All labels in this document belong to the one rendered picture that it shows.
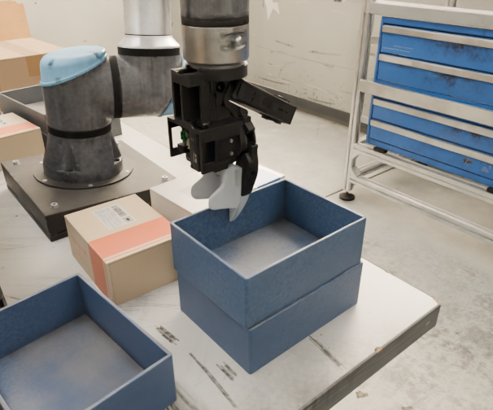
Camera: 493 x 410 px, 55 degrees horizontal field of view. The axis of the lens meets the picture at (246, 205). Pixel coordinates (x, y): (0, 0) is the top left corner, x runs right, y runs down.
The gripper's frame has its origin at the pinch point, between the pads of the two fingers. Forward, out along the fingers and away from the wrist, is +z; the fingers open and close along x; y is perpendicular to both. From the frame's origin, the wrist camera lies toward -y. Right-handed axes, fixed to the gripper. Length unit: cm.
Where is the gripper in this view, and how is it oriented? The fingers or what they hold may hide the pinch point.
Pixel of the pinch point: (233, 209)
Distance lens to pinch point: 65.1
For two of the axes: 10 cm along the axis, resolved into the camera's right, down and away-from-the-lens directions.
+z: 0.0, 8.8, 4.8
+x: 6.4, 3.7, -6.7
